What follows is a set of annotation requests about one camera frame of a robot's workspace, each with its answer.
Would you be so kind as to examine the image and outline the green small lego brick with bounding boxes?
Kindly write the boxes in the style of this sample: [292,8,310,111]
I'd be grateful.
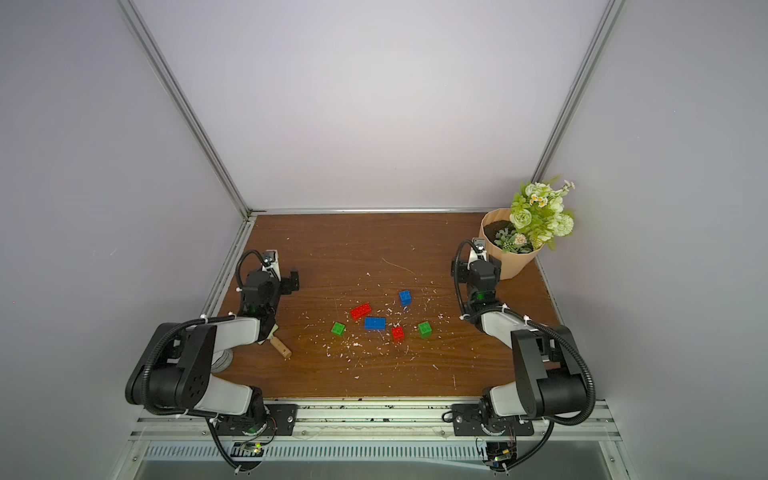
[417,321,433,339]
[331,322,346,336]

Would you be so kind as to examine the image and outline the blue small lego brick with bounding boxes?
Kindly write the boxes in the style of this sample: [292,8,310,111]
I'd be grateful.
[399,290,412,307]

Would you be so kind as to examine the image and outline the red long lego brick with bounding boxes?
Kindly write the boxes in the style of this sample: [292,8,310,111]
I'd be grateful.
[349,303,372,321]

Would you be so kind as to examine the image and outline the red small lego brick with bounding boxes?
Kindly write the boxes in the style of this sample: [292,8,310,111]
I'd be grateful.
[391,326,405,343]

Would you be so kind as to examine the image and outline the blue long lego brick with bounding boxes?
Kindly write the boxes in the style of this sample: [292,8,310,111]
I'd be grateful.
[364,317,387,331]

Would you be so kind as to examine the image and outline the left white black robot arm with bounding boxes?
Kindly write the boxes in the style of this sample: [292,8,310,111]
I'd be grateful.
[125,268,300,434]

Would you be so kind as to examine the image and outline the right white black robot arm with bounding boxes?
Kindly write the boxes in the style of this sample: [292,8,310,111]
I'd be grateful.
[452,258,597,431]

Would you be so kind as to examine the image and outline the beige ribbed flower pot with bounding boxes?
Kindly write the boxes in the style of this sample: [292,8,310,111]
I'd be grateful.
[479,208,539,280]

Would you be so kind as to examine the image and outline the green white artificial flowers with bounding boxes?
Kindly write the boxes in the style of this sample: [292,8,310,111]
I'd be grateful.
[492,177,575,254]

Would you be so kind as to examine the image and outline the left circuit board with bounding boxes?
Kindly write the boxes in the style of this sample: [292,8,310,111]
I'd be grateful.
[230,441,264,458]

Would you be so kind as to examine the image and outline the circuit board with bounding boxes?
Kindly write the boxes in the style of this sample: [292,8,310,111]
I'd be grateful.
[230,441,264,458]
[485,442,517,465]

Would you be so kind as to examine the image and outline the right circuit board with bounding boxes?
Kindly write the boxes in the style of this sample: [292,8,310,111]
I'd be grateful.
[485,442,517,465]

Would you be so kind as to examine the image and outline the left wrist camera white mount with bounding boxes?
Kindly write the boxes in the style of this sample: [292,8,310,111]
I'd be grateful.
[261,250,281,279]

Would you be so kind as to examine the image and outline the green toy rake wooden handle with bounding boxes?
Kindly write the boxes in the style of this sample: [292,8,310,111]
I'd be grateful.
[267,325,292,359]

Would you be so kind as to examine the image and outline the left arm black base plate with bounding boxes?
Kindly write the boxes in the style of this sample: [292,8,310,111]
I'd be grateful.
[216,403,298,437]

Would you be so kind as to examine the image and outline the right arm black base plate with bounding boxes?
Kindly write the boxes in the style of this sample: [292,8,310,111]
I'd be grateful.
[443,403,534,437]

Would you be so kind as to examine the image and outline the right black corrugated cable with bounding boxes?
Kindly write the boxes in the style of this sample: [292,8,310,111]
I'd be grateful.
[451,239,598,427]

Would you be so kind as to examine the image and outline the aluminium front rail frame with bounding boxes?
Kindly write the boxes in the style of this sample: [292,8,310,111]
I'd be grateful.
[107,398,637,480]

